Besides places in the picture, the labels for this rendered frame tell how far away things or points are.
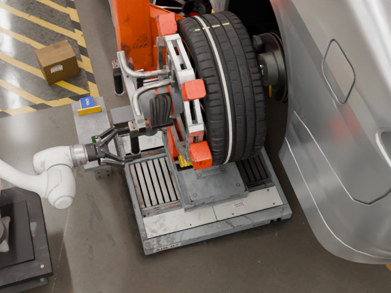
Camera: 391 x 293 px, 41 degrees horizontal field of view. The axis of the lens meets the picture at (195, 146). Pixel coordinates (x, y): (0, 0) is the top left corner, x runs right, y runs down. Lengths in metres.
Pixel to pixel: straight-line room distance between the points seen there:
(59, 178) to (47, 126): 1.33
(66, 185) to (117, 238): 0.94
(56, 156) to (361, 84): 1.19
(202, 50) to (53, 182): 0.75
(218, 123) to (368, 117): 0.68
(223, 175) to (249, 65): 0.92
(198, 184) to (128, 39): 0.83
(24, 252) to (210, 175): 1.01
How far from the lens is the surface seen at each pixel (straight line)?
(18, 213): 2.71
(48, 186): 2.02
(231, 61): 2.04
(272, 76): 2.39
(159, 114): 2.04
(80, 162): 2.15
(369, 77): 1.51
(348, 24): 1.58
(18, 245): 2.63
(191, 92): 1.95
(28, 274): 2.58
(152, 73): 2.18
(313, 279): 2.89
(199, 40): 2.07
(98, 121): 2.75
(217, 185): 2.78
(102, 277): 2.82
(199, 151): 2.10
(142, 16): 2.59
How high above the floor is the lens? 2.64
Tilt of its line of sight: 56 degrees down
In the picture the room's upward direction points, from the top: 4 degrees clockwise
